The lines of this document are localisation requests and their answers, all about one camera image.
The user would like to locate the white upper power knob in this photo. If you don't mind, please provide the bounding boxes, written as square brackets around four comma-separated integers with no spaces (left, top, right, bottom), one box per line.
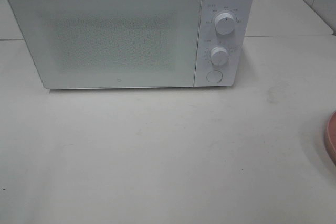
[214,10,236,35]

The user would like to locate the pink round plate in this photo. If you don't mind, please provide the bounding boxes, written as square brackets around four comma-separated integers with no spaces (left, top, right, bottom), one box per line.
[324,111,336,165]

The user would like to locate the white lower timer knob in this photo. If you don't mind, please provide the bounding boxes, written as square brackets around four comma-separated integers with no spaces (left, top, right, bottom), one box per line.
[210,46,229,66]

